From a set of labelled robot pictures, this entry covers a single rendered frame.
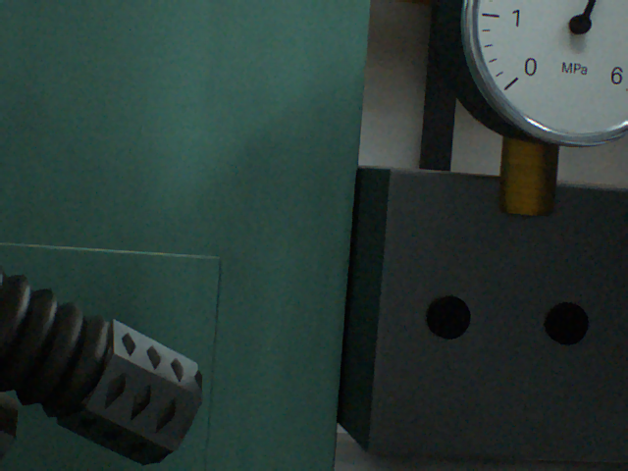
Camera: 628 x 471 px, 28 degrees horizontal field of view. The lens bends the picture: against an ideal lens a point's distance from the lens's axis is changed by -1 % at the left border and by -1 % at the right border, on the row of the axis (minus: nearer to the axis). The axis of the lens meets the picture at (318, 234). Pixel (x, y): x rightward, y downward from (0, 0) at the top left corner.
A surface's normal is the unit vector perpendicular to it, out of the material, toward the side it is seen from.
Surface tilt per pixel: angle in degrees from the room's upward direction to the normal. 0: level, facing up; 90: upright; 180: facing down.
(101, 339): 38
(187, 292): 90
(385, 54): 90
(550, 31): 90
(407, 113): 90
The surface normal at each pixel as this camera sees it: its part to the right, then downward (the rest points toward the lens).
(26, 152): 0.18, 0.07
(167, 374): 0.62, -0.72
